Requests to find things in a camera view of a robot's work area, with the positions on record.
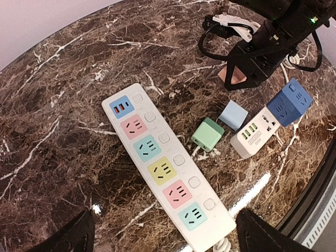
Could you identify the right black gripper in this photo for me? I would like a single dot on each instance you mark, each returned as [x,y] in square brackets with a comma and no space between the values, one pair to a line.
[256,70]

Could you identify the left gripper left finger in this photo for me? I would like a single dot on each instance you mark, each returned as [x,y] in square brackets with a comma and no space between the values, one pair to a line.
[76,235]

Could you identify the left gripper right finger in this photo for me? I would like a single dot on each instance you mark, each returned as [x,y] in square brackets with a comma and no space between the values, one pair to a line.
[256,235]

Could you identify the pink plug adapter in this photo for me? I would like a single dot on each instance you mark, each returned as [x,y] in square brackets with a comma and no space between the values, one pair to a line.
[237,77]

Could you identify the light blue plug adapter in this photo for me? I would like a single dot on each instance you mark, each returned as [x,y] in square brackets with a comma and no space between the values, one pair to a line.
[233,115]

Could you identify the blue cube socket adapter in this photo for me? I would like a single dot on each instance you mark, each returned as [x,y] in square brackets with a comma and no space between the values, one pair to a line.
[290,103]

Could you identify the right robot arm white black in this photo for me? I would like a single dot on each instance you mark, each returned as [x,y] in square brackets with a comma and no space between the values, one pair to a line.
[286,24]

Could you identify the green plug adapter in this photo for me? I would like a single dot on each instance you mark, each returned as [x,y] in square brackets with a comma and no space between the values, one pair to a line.
[208,134]

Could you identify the long white colourful power strip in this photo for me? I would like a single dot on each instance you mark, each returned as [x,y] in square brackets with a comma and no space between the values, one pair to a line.
[169,171]

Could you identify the small white power strip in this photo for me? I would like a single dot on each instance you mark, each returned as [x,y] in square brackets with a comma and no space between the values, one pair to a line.
[254,135]

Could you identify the white cable long strip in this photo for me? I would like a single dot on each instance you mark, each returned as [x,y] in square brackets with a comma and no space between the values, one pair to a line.
[223,245]

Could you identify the black front table rail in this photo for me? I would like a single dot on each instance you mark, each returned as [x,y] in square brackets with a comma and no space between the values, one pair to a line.
[309,198]

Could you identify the white coiled cable small strip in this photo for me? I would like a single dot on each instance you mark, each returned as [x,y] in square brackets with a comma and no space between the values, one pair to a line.
[288,63]

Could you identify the white slotted cable duct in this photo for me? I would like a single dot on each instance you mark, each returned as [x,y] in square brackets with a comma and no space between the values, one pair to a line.
[320,219]

